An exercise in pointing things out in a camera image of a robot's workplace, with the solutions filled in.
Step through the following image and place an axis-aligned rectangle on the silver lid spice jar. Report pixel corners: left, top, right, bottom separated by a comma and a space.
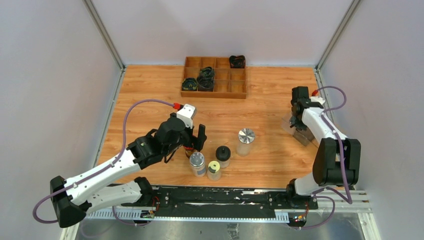
189, 151, 206, 177

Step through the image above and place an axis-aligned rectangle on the black green coil middle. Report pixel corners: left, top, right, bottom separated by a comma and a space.
198, 66, 215, 79

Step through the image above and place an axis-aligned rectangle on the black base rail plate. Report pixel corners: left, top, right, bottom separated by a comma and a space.
89, 184, 369, 223

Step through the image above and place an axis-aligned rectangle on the wooden compartment tray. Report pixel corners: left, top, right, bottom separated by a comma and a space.
179, 56, 248, 99

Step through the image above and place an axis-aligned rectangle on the black lid grinder jar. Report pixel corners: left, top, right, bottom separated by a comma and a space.
215, 145, 231, 168

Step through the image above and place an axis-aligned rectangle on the red lid chili jar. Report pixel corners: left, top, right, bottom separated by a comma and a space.
184, 146, 198, 159

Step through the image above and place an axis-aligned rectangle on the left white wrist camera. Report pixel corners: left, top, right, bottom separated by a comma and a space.
176, 104, 197, 129

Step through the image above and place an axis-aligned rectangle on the large silver lid jar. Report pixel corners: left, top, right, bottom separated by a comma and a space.
236, 128, 256, 157

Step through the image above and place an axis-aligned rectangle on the clear plastic organizer bin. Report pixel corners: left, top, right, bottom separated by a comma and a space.
281, 112, 319, 148

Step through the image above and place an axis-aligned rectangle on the yellow lid spice jar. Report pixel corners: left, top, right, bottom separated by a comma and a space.
207, 160, 222, 181

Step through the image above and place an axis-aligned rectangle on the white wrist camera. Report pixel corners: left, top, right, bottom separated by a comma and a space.
176, 104, 197, 129
310, 96, 326, 106

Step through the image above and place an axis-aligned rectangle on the black coil top right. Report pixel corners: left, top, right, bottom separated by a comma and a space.
228, 55, 246, 69

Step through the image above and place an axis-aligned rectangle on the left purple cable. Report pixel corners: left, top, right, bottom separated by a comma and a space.
32, 99, 181, 224

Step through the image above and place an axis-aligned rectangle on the black coil lower middle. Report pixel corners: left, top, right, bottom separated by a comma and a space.
197, 77, 215, 92

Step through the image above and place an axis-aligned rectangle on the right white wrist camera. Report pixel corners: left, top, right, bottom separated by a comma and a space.
310, 96, 326, 106

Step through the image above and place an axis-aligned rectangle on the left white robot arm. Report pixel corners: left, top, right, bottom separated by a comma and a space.
49, 110, 207, 228

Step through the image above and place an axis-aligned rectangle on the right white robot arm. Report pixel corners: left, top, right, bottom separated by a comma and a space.
285, 86, 362, 209

